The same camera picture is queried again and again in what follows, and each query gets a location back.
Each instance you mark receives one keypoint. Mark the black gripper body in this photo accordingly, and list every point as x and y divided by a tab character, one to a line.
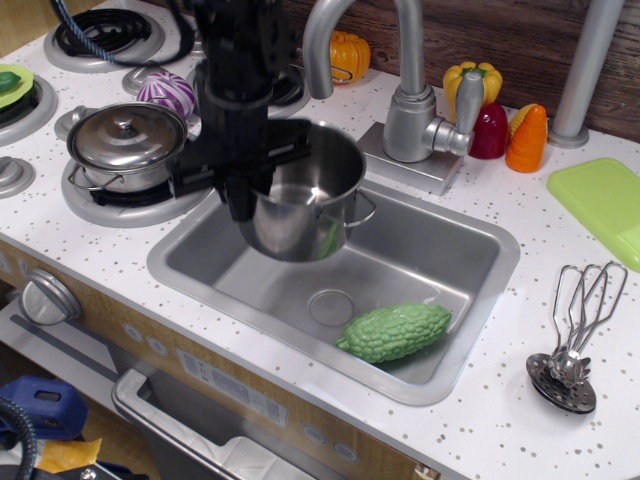
238	147

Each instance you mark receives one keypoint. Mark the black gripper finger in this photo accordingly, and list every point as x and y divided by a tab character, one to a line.
239	197

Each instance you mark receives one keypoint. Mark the tall steel pot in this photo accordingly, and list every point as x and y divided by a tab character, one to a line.
312	203

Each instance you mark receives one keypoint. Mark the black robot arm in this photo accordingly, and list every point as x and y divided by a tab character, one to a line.
247	45

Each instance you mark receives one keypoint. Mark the lidded steel pot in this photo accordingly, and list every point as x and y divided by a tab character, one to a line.
125	148

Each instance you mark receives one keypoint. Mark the steel sink basin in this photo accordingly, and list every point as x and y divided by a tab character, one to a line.
409	251

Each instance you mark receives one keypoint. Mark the orange pumpkin toy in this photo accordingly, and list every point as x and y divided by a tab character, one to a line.
350	57

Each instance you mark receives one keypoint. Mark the black coil burner back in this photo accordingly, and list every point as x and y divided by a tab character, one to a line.
130	36

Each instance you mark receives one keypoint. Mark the silver toy faucet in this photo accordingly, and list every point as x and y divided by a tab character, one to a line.
415	145

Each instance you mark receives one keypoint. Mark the green bitter melon toy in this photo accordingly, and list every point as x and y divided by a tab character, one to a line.
394	332

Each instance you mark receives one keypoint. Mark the silver stove knob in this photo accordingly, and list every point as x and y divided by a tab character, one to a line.
46	301

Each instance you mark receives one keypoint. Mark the green plate with vegetable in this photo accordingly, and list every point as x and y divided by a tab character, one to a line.
17	82

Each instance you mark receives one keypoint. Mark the red pepper toy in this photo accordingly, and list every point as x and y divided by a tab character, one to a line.
490	133

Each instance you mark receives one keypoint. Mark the yellow bell pepper toy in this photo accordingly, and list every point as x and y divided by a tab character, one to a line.
492	81

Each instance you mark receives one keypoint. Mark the yellow corn toy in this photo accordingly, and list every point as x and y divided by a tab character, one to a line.
523	127

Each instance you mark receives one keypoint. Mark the blue device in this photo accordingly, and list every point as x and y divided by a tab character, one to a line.
56	409

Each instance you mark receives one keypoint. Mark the orange carrot toy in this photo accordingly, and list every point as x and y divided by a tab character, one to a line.
530	159

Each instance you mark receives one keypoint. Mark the grey vertical pole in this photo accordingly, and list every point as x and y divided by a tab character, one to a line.
567	128

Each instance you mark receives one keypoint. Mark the green cutting board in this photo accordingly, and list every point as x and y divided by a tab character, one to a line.
603	195

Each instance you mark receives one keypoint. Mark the steel slotted spoon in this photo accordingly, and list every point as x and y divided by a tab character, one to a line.
579	398

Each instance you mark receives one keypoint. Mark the grey oven door handle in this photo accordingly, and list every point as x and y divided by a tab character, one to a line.
178	451

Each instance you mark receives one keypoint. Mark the steel wire fork utensil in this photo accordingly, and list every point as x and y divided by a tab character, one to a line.
585	299

